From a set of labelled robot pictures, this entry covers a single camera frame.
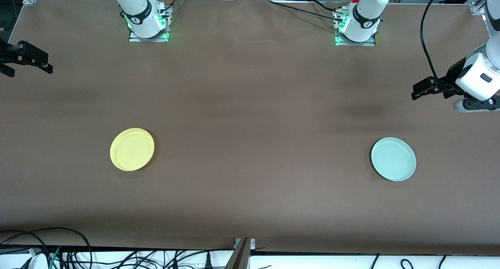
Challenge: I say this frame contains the small black looped cable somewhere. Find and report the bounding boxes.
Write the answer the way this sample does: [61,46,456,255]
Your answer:
[0,232,50,260]

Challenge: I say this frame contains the long black table cable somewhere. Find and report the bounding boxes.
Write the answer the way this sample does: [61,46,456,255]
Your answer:
[268,0,341,21]

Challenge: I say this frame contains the black base connector cable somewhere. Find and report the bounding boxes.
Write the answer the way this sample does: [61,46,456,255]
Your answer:
[156,0,188,16]

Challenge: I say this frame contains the short black table cable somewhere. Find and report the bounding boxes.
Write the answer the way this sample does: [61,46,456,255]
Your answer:
[310,0,346,14]

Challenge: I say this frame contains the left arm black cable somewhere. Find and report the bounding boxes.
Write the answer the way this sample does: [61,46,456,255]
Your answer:
[420,0,450,91]

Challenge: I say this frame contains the aluminium frame post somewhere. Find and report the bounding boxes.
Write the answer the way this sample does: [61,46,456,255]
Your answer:
[224,238,252,269]

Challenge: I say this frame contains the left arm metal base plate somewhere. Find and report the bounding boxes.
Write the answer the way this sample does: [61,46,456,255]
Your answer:
[334,9,377,47]

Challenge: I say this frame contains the yellow round plate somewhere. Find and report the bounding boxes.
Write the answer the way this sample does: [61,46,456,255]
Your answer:
[110,128,155,172]

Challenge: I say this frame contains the aluminium corner profile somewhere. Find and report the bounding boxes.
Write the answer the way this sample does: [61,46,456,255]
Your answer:
[470,0,495,16]

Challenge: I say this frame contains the brown table cover sheet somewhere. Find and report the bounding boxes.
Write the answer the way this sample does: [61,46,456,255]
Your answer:
[0,0,500,251]

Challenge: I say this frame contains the pale green round plate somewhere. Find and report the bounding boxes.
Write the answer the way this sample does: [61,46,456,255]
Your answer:
[371,137,417,182]

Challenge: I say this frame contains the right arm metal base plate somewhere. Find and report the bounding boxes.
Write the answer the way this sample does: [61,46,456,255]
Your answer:
[129,5,170,43]

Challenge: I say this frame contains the large black looped cable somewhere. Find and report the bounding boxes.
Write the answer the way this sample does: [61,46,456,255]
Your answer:
[0,227,93,269]

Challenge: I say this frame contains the teal cable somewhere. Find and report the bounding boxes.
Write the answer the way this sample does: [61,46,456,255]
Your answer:
[49,246,62,269]

